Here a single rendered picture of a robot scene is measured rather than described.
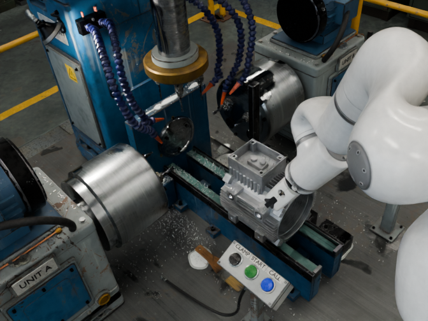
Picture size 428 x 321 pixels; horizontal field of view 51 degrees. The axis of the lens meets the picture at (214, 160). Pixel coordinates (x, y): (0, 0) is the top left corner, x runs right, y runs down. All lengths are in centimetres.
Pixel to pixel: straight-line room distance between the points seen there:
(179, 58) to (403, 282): 83
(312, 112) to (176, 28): 49
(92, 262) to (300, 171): 57
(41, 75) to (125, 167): 298
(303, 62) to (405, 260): 107
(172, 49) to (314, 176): 52
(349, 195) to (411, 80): 110
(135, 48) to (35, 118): 226
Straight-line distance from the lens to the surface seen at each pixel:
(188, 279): 139
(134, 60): 145
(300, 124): 94
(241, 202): 123
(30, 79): 412
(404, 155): 47
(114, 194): 118
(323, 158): 88
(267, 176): 117
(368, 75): 60
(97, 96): 141
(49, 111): 364
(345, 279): 140
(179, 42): 121
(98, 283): 127
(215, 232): 145
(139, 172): 121
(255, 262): 107
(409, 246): 60
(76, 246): 113
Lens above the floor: 196
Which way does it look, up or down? 43 degrees down
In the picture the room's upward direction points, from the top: 5 degrees counter-clockwise
